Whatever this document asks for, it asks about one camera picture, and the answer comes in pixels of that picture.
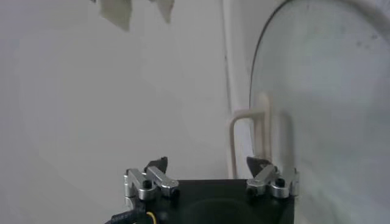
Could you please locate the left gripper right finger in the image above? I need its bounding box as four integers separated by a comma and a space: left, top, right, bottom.
246, 156, 300, 200

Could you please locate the round glass lid beige handle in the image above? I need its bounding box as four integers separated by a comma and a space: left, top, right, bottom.
227, 0, 390, 224

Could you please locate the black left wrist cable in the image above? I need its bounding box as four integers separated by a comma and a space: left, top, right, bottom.
105, 206, 158, 224

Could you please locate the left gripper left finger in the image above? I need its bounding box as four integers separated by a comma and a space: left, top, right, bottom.
123, 156, 180, 208

